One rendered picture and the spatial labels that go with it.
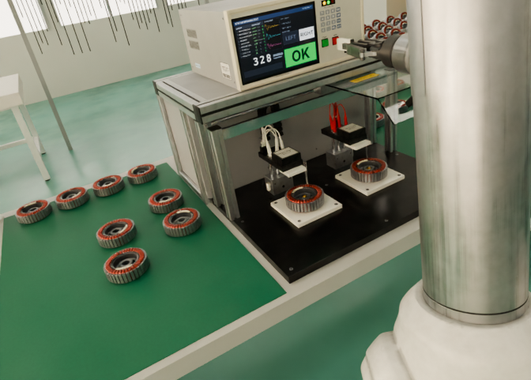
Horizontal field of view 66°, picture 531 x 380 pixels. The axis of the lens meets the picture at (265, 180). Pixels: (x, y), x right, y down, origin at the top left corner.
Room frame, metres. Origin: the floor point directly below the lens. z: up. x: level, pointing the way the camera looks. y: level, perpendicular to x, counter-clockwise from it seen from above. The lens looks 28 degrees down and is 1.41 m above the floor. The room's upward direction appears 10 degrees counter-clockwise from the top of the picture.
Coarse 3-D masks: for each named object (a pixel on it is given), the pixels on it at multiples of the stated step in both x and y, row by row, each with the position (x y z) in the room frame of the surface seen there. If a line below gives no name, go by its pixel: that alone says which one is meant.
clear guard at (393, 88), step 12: (372, 72) 1.24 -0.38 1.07; (384, 72) 1.21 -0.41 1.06; (396, 72) 1.19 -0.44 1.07; (336, 84) 1.18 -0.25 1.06; (348, 84) 1.15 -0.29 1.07; (360, 84) 1.14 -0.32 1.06; (372, 84) 1.12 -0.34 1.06; (384, 84) 1.10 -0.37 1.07; (396, 84) 1.08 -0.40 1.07; (408, 84) 1.06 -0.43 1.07; (372, 96) 1.01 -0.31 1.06; (384, 96) 1.00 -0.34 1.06; (396, 96) 1.01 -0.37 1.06; (408, 96) 1.01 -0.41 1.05; (384, 108) 0.97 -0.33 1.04; (396, 108) 0.98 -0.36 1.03; (408, 108) 0.98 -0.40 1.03; (396, 120) 0.95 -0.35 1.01
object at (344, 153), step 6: (330, 150) 1.24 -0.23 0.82; (336, 150) 1.23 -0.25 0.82; (342, 150) 1.22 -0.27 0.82; (348, 150) 1.22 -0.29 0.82; (330, 156) 1.22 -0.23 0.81; (336, 156) 1.20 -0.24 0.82; (342, 156) 1.21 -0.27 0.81; (348, 156) 1.22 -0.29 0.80; (330, 162) 1.22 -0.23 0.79; (336, 162) 1.20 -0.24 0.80; (342, 162) 1.21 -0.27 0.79; (348, 162) 1.22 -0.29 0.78; (336, 168) 1.20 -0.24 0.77
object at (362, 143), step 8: (328, 128) 1.25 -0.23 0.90; (344, 128) 1.18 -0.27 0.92; (352, 128) 1.17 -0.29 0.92; (360, 128) 1.16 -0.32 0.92; (328, 136) 1.23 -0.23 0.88; (336, 136) 1.19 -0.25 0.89; (344, 136) 1.16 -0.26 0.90; (352, 136) 1.14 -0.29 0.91; (360, 136) 1.15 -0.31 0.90; (344, 144) 1.24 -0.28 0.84; (352, 144) 1.13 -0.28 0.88; (360, 144) 1.13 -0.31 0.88; (368, 144) 1.13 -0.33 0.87
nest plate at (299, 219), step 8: (280, 200) 1.04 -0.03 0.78; (328, 200) 1.00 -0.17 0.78; (280, 208) 1.00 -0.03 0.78; (320, 208) 0.96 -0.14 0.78; (328, 208) 0.96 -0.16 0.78; (336, 208) 0.96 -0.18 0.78; (288, 216) 0.95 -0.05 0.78; (296, 216) 0.94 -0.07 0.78; (304, 216) 0.93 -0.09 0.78; (312, 216) 0.93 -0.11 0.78; (320, 216) 0.93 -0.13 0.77; (296, 224) 0.91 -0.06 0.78; (304, 224) 0.91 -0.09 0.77
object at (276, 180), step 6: (276, 174) 1.13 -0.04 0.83; (282, 174) 1.13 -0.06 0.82; (270, 180) 1.10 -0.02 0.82; (276, 180) 1.10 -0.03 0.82; (282, 180) 1.11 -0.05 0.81; (288, 180) 1.12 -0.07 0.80; (270, 186) 1.11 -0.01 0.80; (276, 186) 1.10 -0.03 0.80; (282, 186) 1.11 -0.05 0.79; (288, 186) 1.12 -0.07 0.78; (270, 192) 1.11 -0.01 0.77; (276, 192) 1.10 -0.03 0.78
